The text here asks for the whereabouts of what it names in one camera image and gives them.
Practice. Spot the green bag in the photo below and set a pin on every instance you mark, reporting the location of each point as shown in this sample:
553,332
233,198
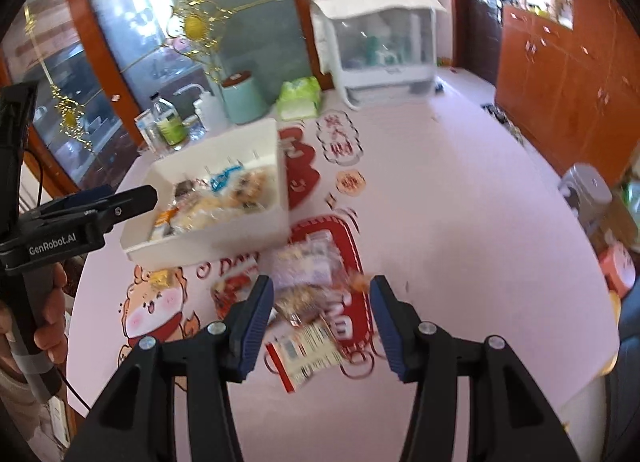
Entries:
631,202

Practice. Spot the white plastic bin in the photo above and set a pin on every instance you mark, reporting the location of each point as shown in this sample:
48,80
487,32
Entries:
225,242

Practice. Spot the clear packet with purple label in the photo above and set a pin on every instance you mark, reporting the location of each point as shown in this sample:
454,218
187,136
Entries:
310,267

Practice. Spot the green tissue pack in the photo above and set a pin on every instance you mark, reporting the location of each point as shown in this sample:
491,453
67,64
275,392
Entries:
298,99

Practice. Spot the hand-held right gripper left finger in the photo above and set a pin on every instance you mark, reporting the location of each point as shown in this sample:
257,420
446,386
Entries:
255,332

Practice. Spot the white countertop storage appliance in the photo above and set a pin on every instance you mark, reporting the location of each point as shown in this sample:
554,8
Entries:
380,41

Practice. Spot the dark snack packet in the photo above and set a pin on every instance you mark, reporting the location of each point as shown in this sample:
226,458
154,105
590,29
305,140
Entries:
183,188

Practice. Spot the wooden cabinet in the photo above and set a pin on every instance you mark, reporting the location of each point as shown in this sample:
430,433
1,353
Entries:
550,81

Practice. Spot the clear packet of yellow puffs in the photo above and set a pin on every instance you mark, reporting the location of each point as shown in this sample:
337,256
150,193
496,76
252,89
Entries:
202,212

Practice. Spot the gold door ornament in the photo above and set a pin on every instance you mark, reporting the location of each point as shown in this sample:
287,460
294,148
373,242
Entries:
70,114
195,24

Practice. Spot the blue snack packet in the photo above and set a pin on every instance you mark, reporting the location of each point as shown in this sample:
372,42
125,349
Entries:
225,178

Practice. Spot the glass panel door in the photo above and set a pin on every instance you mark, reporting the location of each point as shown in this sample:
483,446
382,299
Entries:
240,16

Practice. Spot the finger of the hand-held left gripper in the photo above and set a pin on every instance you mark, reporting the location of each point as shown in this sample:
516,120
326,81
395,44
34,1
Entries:
130,204
80,199

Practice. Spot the person's left hand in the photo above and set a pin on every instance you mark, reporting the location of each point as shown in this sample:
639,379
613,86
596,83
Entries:
55,332

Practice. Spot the orange and white snack packet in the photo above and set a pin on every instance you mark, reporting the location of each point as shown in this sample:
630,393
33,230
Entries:
164,226

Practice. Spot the clear packet of rice crisps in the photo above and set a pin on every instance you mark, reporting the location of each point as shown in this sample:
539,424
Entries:
252,189

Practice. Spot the white and blue box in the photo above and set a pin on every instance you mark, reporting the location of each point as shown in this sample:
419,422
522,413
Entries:
145,126

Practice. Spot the small glass jar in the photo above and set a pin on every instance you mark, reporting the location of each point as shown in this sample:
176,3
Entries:
195,129

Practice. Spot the white squeeze bottle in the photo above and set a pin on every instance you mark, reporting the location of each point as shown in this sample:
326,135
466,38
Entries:
210,111

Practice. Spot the clear bottle with green label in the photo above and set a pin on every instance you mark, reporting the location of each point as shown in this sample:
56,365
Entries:
169,124

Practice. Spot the red and white cartoon packet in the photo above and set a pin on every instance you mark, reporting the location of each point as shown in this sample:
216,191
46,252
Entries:
307,349

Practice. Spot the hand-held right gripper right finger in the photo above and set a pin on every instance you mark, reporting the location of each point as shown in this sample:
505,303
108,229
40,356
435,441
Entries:
387,332

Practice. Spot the teal ceramic canister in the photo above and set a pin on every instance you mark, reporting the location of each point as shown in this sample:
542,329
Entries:
242,96

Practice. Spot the small yellow snack packet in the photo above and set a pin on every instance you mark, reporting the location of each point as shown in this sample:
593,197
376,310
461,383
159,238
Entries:
161,278

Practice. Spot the pink container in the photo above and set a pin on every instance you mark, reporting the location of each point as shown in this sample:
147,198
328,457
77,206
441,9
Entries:
617,267

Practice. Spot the grey rounded container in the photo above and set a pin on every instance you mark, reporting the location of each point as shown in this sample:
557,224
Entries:
585,197

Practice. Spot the person's left forearm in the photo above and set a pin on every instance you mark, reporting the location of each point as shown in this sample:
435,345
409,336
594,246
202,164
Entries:
12,382

